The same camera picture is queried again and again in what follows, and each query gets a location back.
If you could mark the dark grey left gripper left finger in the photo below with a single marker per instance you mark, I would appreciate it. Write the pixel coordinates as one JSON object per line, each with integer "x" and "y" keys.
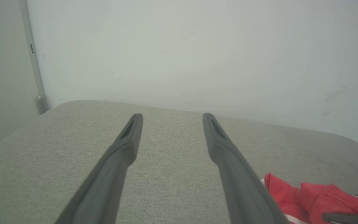
{"x": 104, "y": 180}

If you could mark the red and white basketball jersey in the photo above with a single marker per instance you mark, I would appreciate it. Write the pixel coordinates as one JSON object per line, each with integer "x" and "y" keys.
{"x": 322, "y": 199}

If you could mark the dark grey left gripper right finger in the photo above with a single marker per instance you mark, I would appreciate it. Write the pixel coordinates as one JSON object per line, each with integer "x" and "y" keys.
{"x": 241, "y": 186}

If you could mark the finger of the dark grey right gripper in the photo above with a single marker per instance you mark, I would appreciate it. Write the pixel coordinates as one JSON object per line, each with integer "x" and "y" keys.
{"x": 353, "y": 218}

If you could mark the grey wall conduit strip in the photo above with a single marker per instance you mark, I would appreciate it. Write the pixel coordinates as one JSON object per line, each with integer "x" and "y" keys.
{"x": 34, "y": 62}

